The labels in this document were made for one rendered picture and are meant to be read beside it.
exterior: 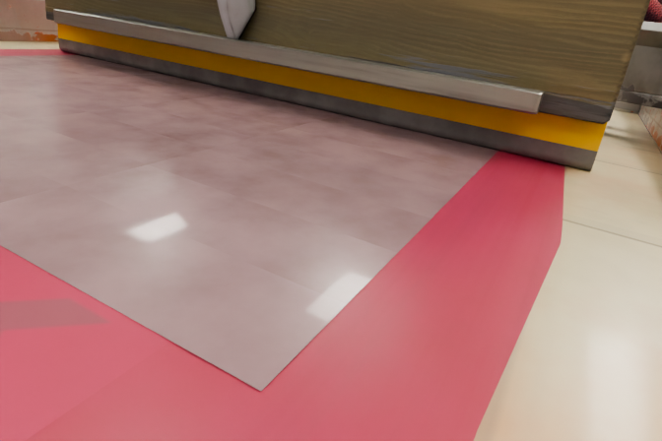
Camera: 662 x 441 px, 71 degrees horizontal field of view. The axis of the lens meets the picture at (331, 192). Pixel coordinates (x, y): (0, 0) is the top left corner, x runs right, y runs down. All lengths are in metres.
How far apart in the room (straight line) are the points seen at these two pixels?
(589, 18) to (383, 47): 0.10
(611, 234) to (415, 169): 0.08
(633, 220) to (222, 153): 0.16
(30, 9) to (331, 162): 0.39
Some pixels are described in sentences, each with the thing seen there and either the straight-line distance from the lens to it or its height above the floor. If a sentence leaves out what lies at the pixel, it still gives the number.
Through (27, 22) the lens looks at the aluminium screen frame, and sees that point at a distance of 0.53.
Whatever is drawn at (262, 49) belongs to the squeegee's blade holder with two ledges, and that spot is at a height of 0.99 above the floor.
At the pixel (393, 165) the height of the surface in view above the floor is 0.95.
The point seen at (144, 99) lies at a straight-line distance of 0.28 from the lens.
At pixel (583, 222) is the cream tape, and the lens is 0.19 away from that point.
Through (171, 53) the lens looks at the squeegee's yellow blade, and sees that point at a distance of 0.37.
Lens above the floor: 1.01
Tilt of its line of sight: 21 degrees down
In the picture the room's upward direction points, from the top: 7 degrees clockwise
